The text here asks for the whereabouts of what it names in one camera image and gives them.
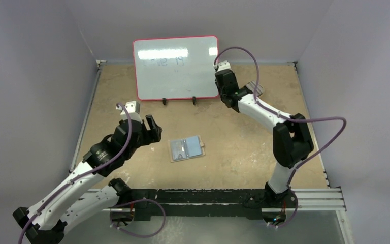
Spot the silver VIP credit card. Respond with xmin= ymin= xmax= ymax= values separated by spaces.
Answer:
xmin=170 ymin=139 xmax=187 ymax=161

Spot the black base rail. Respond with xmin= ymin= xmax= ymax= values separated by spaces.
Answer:
xmin=111 ymin=189 xmax=298 ymax=222

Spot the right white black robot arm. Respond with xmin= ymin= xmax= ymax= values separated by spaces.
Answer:
xmin=215 ymin=68 xmax=314 ymax=207

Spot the pink framed whiteboard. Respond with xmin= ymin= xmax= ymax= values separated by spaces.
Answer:
xmin=133 ymin=35 xmax=219 ymax=101

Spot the beige card holder wallet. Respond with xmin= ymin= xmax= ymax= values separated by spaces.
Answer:
xmin=168 ymin=135 xmax=205 ymax=163

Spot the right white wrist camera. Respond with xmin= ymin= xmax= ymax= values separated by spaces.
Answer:
xmin=213 ymin=60 xmax=232 ymax=72

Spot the credit card stack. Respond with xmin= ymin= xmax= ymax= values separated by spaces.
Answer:
xmin=244 ymin=80 xmax=265 ymax=97

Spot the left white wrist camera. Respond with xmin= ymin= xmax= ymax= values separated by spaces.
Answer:
xmin=116 ymin=101 xmax=142 ymax=123

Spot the aluminium frame rail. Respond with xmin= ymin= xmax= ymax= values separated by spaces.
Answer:
xmin=48 ymin=188 xmax=347 ymax=213

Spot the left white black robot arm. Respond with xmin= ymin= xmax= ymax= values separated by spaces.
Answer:
xmin=13 ymin=114 xmax=163 ymax=243

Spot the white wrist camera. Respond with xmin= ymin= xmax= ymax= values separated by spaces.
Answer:
xmin=213 ymin=60 xmax=232 ymax=72
xmin=116 ymin=101 xmax=142 ymax=123

